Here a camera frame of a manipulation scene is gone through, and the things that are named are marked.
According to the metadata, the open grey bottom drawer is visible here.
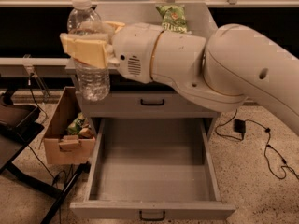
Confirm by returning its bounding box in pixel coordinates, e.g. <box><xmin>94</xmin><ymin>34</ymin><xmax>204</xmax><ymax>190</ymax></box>
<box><xmin>70</xmin><ymin>119</ymin><xmax>235</xmax><ymax>221</ymax></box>

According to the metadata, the closed grey middle drawer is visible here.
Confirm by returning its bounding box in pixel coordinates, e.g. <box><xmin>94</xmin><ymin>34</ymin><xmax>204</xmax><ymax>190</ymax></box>
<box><xmin>76</xmin><ymin>91</ymin><xmax>220</xmax><ymax>119</ymax></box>

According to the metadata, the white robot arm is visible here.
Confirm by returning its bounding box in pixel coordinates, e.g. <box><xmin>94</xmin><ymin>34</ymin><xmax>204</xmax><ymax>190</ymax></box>
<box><xmin>60</xmin><ymin>23</ymin><xmax>299</xmax><ymax>134</ymax></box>

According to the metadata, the green snack bag in box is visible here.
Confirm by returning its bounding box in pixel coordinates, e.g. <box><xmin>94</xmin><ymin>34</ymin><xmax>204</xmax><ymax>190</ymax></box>
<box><xmin>66</xmin><ymin>112</ymin><xmax>85</xmax><ymax>135</ymax></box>

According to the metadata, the green chip bag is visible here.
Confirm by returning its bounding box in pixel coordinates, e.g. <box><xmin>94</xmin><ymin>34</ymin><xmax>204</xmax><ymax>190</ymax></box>
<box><xmin>156</xmin><ymin>4</ymin><xmax>188</xmax><ymax>34</ymax></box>

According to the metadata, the clear plastic water bottle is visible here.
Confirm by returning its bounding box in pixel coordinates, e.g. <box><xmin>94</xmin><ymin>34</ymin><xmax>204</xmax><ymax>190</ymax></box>
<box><xmin>67</xmin><ymin>0</ymin><xmax>110</xmax><ymax>102</ymax></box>

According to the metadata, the black power adapter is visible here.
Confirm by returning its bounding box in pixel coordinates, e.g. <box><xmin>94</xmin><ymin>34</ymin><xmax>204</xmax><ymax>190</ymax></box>
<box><xmin>234</xmin><ymin>119</ymin><xmax>246</xmax><ymax>133</ymax></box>

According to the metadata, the brown cardboard box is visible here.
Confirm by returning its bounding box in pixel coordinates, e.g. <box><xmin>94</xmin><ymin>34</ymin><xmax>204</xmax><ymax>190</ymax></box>
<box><xmin>43</xmin><ymin>87</ymin><xmax>95</xmax><ymax>165</ymax></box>

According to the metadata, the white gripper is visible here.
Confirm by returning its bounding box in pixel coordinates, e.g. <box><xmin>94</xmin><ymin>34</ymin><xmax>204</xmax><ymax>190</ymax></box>
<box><xmin>60</xmin><ymin>21</ymin><xmax>164</xmax><ymax>84</ymax></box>

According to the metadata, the black office chair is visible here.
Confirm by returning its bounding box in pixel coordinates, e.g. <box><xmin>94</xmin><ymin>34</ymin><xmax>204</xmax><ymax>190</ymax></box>
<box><xmin>0</xmin><ymin>85</ymin><xmax>88</xmax><ymax>224</ymax></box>

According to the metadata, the grey drawer cabinet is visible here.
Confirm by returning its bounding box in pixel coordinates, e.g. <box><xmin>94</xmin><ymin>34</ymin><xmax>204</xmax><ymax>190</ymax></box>
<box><xmin>65</xmin><ymin>1</ymin><xmax>240</xmax><ymax>140</ymax></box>

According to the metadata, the black cable left floor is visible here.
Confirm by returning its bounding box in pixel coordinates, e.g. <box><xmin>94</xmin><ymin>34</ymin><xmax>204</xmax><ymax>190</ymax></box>
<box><xmin>27</xmin><ymin>72</ymin><xmax>68</xmax><ymax>224</ymax></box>

